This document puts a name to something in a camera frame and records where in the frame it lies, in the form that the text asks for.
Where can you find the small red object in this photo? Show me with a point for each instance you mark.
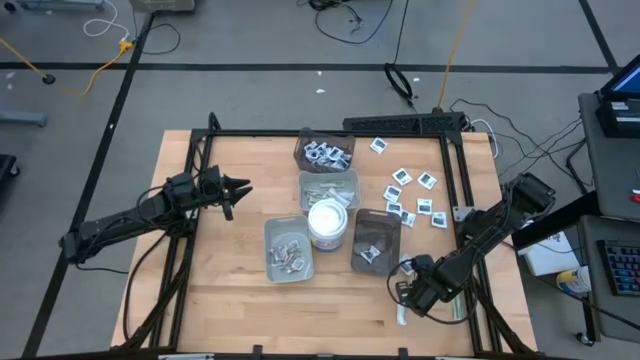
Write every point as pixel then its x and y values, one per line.
pixel 636 196

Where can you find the Lysol disinfecting wipes canister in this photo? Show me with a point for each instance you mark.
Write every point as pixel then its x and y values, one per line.
pixel 327 222

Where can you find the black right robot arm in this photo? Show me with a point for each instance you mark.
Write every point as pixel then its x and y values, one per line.
pixel 490 235

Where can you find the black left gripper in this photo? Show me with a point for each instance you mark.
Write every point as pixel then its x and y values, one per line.
pixel 215 192

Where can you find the blue-print antiseptic wipe packet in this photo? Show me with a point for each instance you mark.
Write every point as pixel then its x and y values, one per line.
pixel 370 253
pixel 401 176
pixel 425 206
pixel 394 207
pixel 336 151
pixel 439 219
pixel 427 181
pixel 322 148
pixel 315 157
pixel 345 159
pixel 409 218
pixel 406 265
pixel 311 147
pixel 378 145
pixel 327 160
pixel 392 193

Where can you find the black laptop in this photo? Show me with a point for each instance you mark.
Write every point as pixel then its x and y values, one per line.
pixel 622 107

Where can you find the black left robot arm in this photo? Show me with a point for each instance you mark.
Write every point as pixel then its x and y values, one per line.
pixel 125 222

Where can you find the grey metal mounting plate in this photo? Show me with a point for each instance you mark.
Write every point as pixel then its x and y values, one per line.
pixel 461 214

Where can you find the grey metal bar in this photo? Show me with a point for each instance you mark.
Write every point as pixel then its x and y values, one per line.
pixel 22 118

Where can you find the wipes tub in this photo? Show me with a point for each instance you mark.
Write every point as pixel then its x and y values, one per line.
pixel 574 281

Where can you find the black keyboard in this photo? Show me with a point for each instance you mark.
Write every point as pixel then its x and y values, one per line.
pixel 622 267

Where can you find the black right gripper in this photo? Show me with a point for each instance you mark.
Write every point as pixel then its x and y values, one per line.
pixel 430 292

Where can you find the dark translucent plastic bin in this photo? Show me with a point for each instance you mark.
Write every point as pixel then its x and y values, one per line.
pixel 380 230
pixel 301 165

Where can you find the small grey-white sachet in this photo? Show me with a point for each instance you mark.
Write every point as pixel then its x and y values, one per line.
pixel 297 264
pixel 292 246
pixel 283 265
pixel 276 253

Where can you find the grey cart top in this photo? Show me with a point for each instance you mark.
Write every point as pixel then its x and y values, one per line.
pixel 610 175

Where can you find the light grey plastic bin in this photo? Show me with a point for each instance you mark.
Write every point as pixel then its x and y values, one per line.
pixel 350 180
pixel 280 227

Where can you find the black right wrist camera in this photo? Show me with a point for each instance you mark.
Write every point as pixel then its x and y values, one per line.
pixel 423 263

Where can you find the black floor puck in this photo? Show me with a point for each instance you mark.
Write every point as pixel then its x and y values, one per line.
pixel 48 78

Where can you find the grey desk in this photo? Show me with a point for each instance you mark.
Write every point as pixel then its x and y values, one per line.
pixel 615 315

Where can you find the grey equipment rail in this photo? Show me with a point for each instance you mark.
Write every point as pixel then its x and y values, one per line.
pixel 60 4

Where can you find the black desk leg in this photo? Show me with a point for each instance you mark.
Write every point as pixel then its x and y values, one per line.
pixel 555 222

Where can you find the white bandage wrapper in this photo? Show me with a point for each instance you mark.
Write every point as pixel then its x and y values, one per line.
pixel 346 198
pixel 402 316

